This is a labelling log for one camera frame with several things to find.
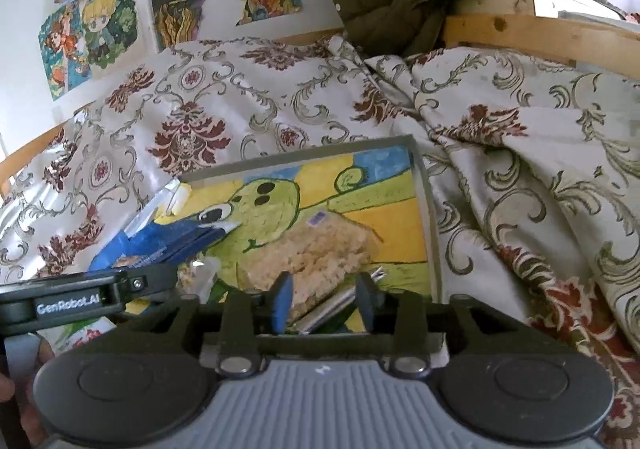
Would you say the cartoon children wall painting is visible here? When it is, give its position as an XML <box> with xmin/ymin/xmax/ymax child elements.
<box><xmin>38</xmin><ymin>0</ymin><xmax>139</xmax><ymax>100</ymax></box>

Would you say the rice cracker clear packet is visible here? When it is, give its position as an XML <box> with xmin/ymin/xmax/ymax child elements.
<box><xmin>236</xmin><ymin>211</ymin><xmax>382</xmax><ymax>323</ymax></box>

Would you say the floral damask bedspread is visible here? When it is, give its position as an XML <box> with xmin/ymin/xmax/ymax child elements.
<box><xmin>1</xmin><ymin>38</ymin><xmax>639</xmax><ymax>448</ymax></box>

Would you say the wooden bed frame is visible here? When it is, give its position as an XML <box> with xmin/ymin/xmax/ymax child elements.
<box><xmin>442</xmin><ymin>0</ymin><xmax>639</xmax><ymax>80</ymax></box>

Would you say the painted frog tray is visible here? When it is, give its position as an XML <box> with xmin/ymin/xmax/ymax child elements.
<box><xmin>119</xmin><ymin>133</ymin><xmax>446</xmax><ymax>360</ymax></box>

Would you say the person left hand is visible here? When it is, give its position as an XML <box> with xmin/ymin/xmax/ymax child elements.
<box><xmin>1</xmin><ymin>333</ymin><xmax>53</xmax><ymax>448</ymax></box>

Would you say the blue snack bag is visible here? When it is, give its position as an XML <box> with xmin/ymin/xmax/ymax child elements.
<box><xmin>89</xmin><ymin>218</ymin><xmax>240</xmax><ymax>271</ymax></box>

